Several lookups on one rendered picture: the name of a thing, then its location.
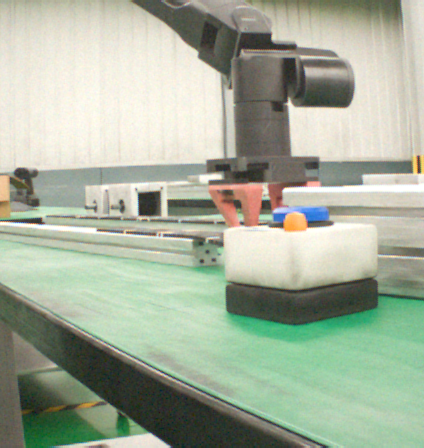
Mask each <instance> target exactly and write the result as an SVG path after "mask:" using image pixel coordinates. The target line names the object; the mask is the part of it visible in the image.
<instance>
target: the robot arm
mask: <svg viewBox="0 0 424 448"><path fill-rule="evenodd" d="M130 1H131V2H133V3H134V4H135V5H136V4H137V5H138V6H139V7H140V8H141V9H144V10H145V11H147V12H148V13H150V14H152V15H153V16H154V17H156V18H157V19H160V20H161V21H162V22H163V23H165V24H166V25H168V26H169V27H170V28H171V29H172V30H173V31H175V32H176V33H177V34H178V35H179V37H180V38H181V39H182V40H183V41H184V42H185V43H186V44H187V45H188V46H191V47H192V48H194V49H195V50H197V51H198V52H199V53H198V54H197V58H198V59H199V60H201V61H202V62H203V63H205V64H206V65H207V66H210V67H212V68H213V69H214V70H216V71H217V72H218V73H220V74H221V76H222V79H223V81H224V83H225V85H226V86H227V88H228V90H232V93H233V104H236V106H234V132H235V158H222V159H208V160H206V172H207V173H210V172H220V171H224V179H208V193H209V195H210V196H211V198H212V200H213V202H214V203H215V205H216V207H218V208H219V210H220V212H221V215H222V216H223V218H224V220H225V221H226V223H227V225H228V226H229V228H236V227H238V228H239V227H240V224H239V221H238V217H237V214H236V210H235V207H234V204H233V199H237V200H240V202H241V205H242V214H243V222H244V227H255V226H258V222H259V215H260V208H261V201H262V194H263V185H249V184H251V183H256V184H260V183H276V184H267V189H268V194H269V198H270V203H271V207H272V211H273V210H274V209H275V208H277V207H287V205H283V199H282V191H283V190H284V189H285V188H301V187H320V176H306V169H307V170H311V169H321V164H320V160H319V156H303V157H292V145H291V139H290V117H289V105H288V104H285V103H288V102H289V101H290V102H291V103H292V105H294V106H295V107H296V108H322V107H324V108H346V107H347V108H348V107H349V106H350V105H351V103H352V101H353V96H354V92H355V83H354V72H353V69H352V66H351V64H350V62H349V60H348V59H346V58H339V56H338V54H337V53H336V52H334V51H332V50H330V49H317V48H307V47H301V46H297V44H296V43H295V41H289V40H273V39H272V36H273V32H272V30H271V29H272V21H271V20H270V18H269V17H268V16H267V15H266V14H265V13H263V12H261V11H260V10H258V9H257V8H255V7H254V6H252V5H250V4H249V3H246V2H244V1H243V0H238V1H235V0H130ZM288 98H289V101H288Z"/></svg>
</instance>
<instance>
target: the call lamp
mask: <svg viewBox="0 0 424 448"><path fill-rule="evenodd" d="M283 226H284V231H306V230H307V229H306V220H305V218H304V216H303V214H299V213H295V212H294V213H291V214H288V215H286V217H285V219H284V221H283Z"/></svg>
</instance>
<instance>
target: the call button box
mask: <svg viewBox="0 0 424 448"><path fill-rule="evenodd" d="M306 229H307V230H306V231H284V226H283V222H272V223H268V225H267V226H255V227H239V228H238V227H236V228H229V229H227V230H226V231H225V232H224V248H225V274H226V280H227V282H229V283H233V284H229V285H227V286H226V309H227V311H228V312H230V313H234V314H239V315H244V316H249V317H254V318H259V319H263V320H267V319H268V320H273V321H278V322H283V323H288V324H293V325H299V324H304V323H305V322H311V321H316V320H321V319H327V318H333V317H338V316H339V315H344V314H349V313H355V312H361V311H365V310H370V309H371V308H375V307H376V306H377V305H378V296H379V294H378V281H377V280H375V279H371V278H374V277H375V276H376V275H377V264H378V247H377V229H376V227H375V226H373V225H371V224H342V223H335V222H333V221H329V220H322V221H316V222H312V223H306Z"/></svg>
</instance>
